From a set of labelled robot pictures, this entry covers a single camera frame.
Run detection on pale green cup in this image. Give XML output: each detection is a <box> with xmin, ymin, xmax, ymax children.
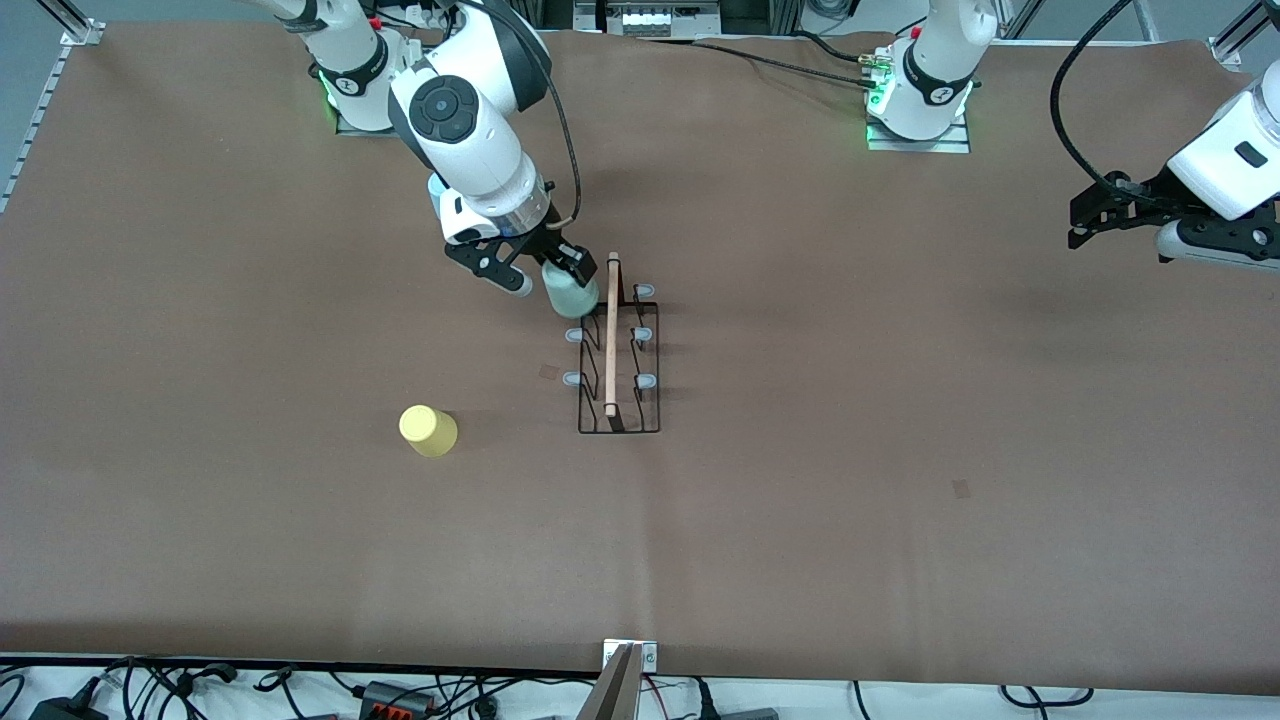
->
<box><xmin>543</xmin><ymin>262</ymin><xmax>601</xmax><ymax>319</ymax></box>

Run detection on black wire cup holder rack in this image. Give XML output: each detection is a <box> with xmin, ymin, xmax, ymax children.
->
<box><xmin>562</xmin><ymin>252</ymin><xmax>663</xmax><ymax>436</ymax></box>

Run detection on yellow cup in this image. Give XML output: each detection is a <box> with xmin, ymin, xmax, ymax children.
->
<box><xmin>398</xmin><ymin>404</ymin><xmax>459</xmax><ymax>460</ymax></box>

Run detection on white power strip unit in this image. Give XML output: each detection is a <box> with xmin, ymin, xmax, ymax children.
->
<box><xmin>575</xmin><ymin>0</ymin><xmax>723</xmax><ymax>38</ymax></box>

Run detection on brown table cover mat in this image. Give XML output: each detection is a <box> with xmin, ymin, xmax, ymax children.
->
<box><xmin>0</xmin><ymin>20</ymin><xmax>1280</xmax><ymax>696</ymax></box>

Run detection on aluminium profile bar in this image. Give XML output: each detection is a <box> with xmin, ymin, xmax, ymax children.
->
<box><xmin>578</xmin><ymin>643</ymin><xmax>643</xmax><ymax>720</ymax></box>

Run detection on black orange connector block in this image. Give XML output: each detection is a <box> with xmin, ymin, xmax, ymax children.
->
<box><xmin>358</xmin><ymin>680</ymin><xmax>438</xmax><ymax>717</ymax></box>

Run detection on black power adapter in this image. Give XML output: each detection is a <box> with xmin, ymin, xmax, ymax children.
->
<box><xmin>28</xmin><ymin>695</ymin><xmax>109</xmax><ymax>720</ymax></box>

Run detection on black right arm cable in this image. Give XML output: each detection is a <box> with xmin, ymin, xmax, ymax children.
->
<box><xmin>480</xmin><ymin>0</ymin><xmax>583</xmax><ymax>223</ymax></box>

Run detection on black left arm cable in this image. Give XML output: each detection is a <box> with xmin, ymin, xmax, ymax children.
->
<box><xmin>1049</xmin><ymin>0</ymin><xmax>1151</xmax><ymax>201</ymax></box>

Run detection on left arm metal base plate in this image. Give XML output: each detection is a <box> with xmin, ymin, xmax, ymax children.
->
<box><xmin>865</xmin><ymin>105</ymin><xmax>973</xmax><ymax>154</ymax></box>

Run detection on black cable to arm base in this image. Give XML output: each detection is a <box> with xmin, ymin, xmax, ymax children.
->
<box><xmin>690</xmin><ymin>30</ymin><xmax>886</xmax><ymax>93</ymax></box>

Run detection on perforated aluminium side rail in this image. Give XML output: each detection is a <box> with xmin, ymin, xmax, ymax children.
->
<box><xmin>0</xmin><ymin>42</ymin><xmax>79</xmax><ymax>216</ymax></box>

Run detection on aluminium frame extrusion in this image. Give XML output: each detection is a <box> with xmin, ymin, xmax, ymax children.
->
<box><xmin>35</xmin><ymin>0</ymin><xmax>101</xmax><ymax>31</ymax></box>

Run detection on looped black cable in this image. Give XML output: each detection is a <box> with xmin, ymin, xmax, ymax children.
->
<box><xmin>1000</xmin><ymin>685</ymin><xmax>1096</xmax><ymax>707</ymax></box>

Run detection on tangled black cable bundle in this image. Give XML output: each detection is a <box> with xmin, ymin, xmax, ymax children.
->
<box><xmin>0</xmin><ymin>655</ymin><xmax>241</xmax><ymax>720</ymax></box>

